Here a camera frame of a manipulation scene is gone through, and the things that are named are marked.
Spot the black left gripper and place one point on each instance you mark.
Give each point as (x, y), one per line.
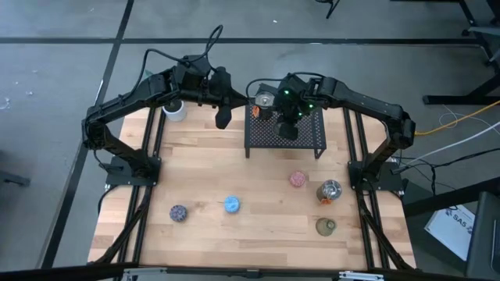
(222, 87)

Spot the black aluminium frame rails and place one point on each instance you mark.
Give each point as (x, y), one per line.
(142, 218)
(371, 226)

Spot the purple patterned candle tin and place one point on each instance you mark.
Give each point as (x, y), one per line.
(178, 213)

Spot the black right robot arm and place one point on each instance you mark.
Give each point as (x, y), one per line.
(363, 101)

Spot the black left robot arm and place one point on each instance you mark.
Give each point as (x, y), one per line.
(129, 97)

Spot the black floor beam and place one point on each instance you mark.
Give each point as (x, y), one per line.
(449, 199)

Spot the black front frame bar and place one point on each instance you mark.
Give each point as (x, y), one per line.
(195, 272)

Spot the black table foot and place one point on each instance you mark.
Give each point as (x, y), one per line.
(461, 99)

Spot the black side table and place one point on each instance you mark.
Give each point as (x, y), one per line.
(312, 132)

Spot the white printed paper sheet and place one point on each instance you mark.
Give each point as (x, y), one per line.
(451, 230)

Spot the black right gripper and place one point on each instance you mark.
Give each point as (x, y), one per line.
(291, 99)

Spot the ribbed glass candlestick holder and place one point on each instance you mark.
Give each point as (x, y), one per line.
(325, 226)

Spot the black furniture foot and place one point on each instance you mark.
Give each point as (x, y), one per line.
(13, 179)

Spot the blue patterned candle tin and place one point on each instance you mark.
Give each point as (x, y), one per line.
(232, 204)

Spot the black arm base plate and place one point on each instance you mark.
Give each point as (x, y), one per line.
(390, 181)
(117, 177)

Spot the dark grey case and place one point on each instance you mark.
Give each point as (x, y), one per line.
(484, 234)

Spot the pink patterned candle tin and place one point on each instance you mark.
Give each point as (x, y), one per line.
(297, 178)

